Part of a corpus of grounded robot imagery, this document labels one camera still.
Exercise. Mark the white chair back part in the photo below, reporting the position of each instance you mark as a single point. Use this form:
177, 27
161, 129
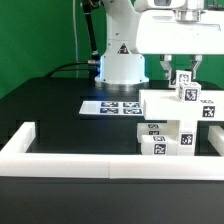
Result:
165, 105

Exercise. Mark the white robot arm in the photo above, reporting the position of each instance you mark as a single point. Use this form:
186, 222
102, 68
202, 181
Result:
120, 66

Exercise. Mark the white U-shaped fence frame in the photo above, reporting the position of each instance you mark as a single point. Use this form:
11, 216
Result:
16, 161

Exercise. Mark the white tagged cube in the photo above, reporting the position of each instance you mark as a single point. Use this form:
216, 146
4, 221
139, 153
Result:
179, 76
189, 91

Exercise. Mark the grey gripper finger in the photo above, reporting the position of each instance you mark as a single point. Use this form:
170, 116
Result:
165, 61
195, 63

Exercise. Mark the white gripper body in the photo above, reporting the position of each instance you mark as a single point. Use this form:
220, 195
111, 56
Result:
177, 27

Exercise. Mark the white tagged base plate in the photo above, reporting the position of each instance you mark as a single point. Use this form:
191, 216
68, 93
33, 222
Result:
116, 108

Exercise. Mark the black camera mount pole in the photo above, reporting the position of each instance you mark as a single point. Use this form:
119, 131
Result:
88, 6

